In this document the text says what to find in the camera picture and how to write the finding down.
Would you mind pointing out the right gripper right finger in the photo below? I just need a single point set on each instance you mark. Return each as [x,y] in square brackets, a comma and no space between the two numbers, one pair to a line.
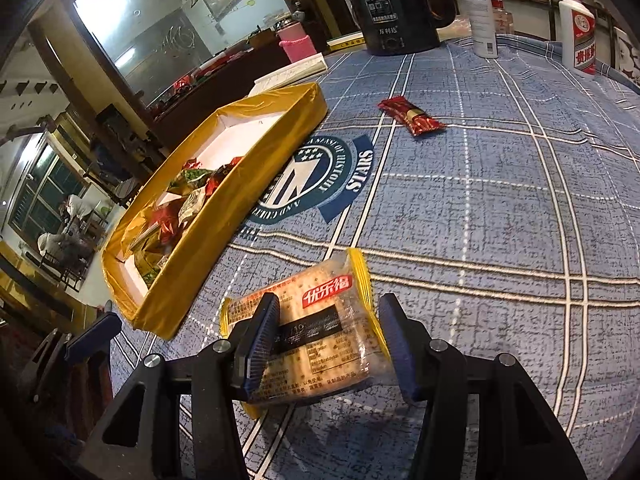
[519,437]

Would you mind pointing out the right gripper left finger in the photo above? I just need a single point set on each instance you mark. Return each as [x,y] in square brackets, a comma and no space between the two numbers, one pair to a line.
[138,435]

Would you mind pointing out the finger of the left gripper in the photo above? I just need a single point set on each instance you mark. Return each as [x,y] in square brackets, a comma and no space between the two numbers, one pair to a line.
[50,365]

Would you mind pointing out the brown cake packet yellow edge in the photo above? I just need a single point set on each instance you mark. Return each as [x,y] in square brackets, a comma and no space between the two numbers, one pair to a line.
[329,339]

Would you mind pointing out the shiny red candy wrapper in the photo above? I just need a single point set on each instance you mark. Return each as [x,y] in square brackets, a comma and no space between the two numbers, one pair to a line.
[165,222]

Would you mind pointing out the green snack packet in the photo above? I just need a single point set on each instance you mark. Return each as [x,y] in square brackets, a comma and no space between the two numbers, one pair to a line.
[189,180]

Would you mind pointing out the dark red stick packet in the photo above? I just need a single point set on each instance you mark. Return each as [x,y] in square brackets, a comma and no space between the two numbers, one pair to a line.
[411,116]

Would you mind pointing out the white red snack packet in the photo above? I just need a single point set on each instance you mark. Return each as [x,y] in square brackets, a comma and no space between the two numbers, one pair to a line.
[192,206]

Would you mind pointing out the gold tray box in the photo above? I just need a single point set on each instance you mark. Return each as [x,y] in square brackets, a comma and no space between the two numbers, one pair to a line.
[262,132]

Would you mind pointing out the blue plaid tablecloth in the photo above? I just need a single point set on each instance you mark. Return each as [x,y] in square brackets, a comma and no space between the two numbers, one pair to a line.
[515,229]

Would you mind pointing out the dark wooden sideboard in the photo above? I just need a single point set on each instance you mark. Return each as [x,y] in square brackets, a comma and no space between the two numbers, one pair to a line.
[228,83]

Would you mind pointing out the white book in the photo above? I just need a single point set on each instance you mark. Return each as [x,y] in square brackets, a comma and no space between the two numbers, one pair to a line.
[290,74]

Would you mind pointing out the pink water bottle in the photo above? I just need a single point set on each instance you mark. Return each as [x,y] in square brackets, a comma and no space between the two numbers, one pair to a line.
[295,42]

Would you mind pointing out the white patterned paper cup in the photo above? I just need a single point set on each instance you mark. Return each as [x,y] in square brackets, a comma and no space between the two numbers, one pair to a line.
[627,57]

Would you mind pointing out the black electric kettle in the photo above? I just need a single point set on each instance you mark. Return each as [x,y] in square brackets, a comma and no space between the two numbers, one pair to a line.
[395,27]

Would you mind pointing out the small glass bottle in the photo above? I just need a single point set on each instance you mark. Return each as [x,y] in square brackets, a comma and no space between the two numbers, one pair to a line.
[504,23]

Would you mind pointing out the white red liquor bottle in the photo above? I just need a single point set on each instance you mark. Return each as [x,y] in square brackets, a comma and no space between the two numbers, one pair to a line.
[578,37]

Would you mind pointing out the white spray bottle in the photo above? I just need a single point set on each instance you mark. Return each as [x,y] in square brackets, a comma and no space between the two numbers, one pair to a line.
[482,21]

